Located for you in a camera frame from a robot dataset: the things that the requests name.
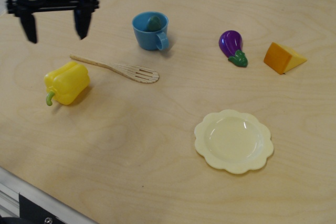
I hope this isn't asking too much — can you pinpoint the pale yellow scalloped plate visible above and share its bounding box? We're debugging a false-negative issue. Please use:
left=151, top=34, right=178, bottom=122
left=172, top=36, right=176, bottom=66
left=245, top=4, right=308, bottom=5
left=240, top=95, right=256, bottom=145
left=194, top=110, right=274, bottom=175

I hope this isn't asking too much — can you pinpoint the orange toy cheese wedge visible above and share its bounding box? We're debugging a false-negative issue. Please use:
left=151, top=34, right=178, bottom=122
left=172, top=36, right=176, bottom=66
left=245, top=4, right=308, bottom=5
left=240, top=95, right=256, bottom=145
left=264, top=42, right=307, bottom=74

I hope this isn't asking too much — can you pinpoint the blue plastic cup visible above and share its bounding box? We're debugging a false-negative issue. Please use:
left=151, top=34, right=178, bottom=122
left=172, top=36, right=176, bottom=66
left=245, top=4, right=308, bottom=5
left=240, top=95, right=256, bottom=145
left=132, top=12, right=170, bottom=51

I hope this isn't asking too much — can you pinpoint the green toy cucumber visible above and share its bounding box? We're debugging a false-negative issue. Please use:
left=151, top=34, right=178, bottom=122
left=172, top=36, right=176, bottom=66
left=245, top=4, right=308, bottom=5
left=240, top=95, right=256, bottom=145
left=146, top=15, right=162, bottom=32

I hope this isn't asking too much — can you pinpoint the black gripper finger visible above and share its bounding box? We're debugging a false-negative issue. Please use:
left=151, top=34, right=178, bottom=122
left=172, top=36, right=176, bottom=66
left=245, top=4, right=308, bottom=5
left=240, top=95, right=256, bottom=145
left=20, top=13, right=38, bottom=44
left=73, top=0, right=92, bottom=39

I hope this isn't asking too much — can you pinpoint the yellow toy bell pepper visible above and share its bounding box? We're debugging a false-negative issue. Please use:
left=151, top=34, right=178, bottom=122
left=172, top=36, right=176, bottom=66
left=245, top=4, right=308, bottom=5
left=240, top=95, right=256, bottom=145
left=44, top=61, right=90, bottom=106

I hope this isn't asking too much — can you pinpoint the purple toy eggplant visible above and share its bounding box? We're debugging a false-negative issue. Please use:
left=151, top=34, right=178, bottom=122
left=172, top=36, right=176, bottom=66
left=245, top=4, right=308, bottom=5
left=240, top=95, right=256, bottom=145
left=218, top=30, right=248, bottom=67

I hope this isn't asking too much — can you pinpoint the black corner bracket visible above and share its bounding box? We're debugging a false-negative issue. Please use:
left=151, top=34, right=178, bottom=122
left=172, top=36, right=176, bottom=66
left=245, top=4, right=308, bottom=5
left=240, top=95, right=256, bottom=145
left=19, top=194, right=65, bottom=224

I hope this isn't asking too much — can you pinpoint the aluminium table frame rail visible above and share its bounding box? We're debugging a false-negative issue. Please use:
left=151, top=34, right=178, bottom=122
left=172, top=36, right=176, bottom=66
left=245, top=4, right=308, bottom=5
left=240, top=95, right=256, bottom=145
left=1, top=168, right=96, bottom=223

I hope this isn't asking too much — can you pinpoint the wooden slotted spatula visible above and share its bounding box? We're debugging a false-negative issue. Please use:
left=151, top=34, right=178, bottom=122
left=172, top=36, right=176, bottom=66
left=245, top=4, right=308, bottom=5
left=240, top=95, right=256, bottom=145
left=70, top=55, right=160, bottom=84

